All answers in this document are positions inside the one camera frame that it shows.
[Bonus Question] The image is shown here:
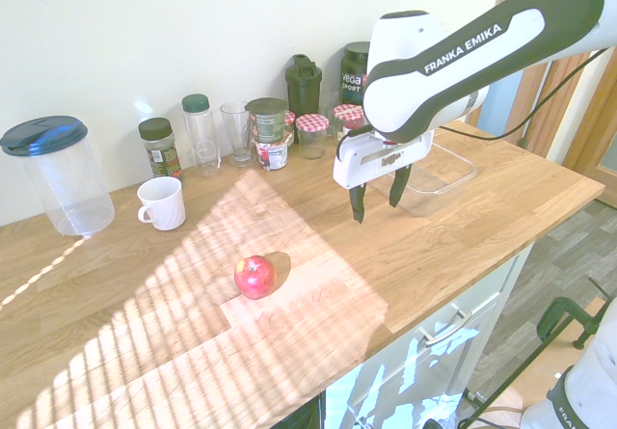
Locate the white ceramic mug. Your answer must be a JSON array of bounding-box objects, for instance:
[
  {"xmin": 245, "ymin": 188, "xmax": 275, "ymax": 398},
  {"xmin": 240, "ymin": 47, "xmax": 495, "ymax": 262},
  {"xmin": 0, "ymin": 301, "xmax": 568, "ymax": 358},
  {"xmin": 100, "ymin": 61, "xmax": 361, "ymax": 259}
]
[{"xmin": 136, "ymin": 175, "xmax": 188, "ymax": 232}]

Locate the metal drawer handle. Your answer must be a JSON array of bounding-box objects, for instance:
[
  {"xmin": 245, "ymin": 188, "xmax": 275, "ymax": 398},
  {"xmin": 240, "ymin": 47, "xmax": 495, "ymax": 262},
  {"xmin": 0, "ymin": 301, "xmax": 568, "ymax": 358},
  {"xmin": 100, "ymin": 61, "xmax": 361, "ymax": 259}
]
[{"xmin": 417, "ymin": 308, "xmax": 473, "ymax": 348}]

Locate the white yogurt cup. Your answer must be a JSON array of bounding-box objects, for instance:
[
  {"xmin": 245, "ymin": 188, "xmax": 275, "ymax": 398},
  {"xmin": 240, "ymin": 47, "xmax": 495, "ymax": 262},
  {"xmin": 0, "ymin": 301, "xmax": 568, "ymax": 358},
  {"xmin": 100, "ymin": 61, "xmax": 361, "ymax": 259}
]
[{"xmin": 254, "ymin": 140, "xmax": 290, "ymax": 173}]

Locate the long black cable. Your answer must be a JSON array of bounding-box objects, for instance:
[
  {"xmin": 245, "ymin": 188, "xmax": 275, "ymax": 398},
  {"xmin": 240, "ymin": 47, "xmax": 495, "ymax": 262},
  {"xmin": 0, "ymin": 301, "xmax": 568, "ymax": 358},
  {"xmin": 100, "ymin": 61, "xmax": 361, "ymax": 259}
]
[{"xmin": 433, "ymin": 45, "xmax": 617, "ymax": 142}]

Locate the red apple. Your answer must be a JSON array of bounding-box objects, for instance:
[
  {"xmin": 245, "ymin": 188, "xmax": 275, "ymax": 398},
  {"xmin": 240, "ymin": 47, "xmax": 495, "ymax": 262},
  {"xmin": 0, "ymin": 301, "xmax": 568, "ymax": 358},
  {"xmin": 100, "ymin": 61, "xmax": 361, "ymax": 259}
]
[{"xmin": 233, "ymin": 255, "xmax": 279, "ymax": 301}]

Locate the clear plastic container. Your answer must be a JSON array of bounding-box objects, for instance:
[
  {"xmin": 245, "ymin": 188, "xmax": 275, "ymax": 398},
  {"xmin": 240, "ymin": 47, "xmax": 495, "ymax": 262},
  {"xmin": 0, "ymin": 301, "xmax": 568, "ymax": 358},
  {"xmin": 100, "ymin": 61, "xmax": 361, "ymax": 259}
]
[{"xmin": 370, "ymin": 141, "xmax": 478, "ymax": 218}]

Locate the open tin can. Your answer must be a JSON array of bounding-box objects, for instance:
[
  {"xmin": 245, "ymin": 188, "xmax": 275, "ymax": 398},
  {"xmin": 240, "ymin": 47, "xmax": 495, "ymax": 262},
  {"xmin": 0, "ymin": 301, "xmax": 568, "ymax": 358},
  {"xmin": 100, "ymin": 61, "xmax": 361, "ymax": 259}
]
[{"xmin": 245, "ymin": 97, "xmax": 289, "ymax": 146}]

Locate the black Vega protein tub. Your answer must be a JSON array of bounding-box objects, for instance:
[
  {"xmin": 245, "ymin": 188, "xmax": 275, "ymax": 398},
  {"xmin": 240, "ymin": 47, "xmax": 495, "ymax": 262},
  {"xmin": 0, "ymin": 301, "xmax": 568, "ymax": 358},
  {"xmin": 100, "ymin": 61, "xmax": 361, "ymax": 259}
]
[{"xmin": 339, "ymin": 40, "xmax": 373, "ymax": 108}]

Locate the black shaker bottle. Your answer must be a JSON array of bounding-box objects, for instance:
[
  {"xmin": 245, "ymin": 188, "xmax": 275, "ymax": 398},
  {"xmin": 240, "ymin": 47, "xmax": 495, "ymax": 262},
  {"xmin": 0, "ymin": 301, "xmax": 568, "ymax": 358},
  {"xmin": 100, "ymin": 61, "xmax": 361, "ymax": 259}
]
[{"xmin": 283, "ymin": 53, "xmax": 323, "ymax": 118}]

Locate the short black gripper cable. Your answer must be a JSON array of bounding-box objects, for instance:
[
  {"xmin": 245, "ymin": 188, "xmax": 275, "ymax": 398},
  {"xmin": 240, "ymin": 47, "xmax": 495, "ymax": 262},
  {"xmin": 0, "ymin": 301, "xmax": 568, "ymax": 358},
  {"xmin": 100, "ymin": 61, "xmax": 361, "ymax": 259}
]
[{"xmin": 335, "ymin": 127, "xmax": 373, "ymax": 161}]

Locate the glass jar red checkered lid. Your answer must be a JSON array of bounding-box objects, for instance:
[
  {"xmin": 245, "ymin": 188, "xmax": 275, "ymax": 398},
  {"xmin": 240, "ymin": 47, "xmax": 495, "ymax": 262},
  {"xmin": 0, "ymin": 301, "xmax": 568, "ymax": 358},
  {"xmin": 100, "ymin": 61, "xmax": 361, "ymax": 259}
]
[
  {"xmin": 332, "ymin": 103, "xmax": 366, "ymax": 142},
  {"xmin": 294, "ymin": 113, "xmax": 331, "ymax": 161},
  {"xmin": 282, "ymin": 109, "xmax": 297, "ymax": 147}
]

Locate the clear pitcher with blue lid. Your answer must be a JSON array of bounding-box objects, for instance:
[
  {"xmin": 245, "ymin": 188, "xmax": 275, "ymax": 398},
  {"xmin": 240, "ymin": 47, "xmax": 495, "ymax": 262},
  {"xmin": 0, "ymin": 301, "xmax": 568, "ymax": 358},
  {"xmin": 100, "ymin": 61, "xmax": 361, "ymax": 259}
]
[{"xmin": 0, "ymin": 114, "xmax": 117, "ymax": 238}]

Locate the wooden door frame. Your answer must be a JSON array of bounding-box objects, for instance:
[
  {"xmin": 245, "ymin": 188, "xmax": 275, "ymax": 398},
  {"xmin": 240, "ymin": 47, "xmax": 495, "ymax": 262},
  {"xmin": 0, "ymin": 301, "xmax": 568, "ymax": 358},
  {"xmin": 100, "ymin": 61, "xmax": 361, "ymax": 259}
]
[{"xmin": 495, "ymin": 0, "xmax": 617, "ymax": 175}]

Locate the clear bottle with green lid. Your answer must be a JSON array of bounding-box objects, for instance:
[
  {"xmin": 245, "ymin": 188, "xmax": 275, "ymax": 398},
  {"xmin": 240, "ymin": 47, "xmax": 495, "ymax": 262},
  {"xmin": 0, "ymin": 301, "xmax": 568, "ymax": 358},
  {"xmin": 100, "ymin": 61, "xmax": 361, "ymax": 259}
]
[{"xmin": 181, "ymin": 93, "xmax": 224, "ymax": 179}]

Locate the tall clear drinking glass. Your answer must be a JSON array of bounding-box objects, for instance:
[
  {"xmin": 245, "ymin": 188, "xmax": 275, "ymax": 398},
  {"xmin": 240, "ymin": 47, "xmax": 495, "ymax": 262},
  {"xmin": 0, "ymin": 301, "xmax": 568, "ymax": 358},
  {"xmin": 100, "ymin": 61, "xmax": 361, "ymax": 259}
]
[{"xmin": 220, "ymin": 100, "xmax": 257, "ymax": 169}]

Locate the white kitchen cabinet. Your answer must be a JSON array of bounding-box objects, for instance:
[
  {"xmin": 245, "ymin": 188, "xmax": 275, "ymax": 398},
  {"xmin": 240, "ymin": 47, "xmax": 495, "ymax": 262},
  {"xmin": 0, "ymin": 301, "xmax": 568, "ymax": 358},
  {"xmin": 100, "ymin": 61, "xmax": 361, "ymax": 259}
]
[{"xmin": 325, "ymin": 243, "xmax": 536, "ymax": 429}]

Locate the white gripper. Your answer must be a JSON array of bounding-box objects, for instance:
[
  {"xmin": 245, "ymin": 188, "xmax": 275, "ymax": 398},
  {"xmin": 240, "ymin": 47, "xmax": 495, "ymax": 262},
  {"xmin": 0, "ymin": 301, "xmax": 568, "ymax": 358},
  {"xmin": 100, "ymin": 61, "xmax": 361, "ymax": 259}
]
[{"xmin": 332, "ymin": 128, "xmax": 434, "ymax": 226}]

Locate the black clamp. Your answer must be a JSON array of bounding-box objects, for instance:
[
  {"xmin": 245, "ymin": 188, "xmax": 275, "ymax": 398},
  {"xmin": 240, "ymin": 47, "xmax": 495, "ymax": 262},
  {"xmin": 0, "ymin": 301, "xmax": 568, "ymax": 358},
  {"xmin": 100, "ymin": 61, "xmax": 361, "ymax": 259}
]
[{"xmin": 536, "ymin": 295, "xmax": 604, "ymax": 349}]

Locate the dark-lidded spice jar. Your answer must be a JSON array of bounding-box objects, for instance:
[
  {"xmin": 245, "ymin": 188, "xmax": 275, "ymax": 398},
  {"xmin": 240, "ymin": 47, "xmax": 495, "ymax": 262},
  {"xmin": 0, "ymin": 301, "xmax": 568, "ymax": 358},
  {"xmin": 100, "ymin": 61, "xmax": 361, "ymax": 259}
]
[{"xmin": 138, "ymin": 117, "xmax": 185, "ymax": 183}]

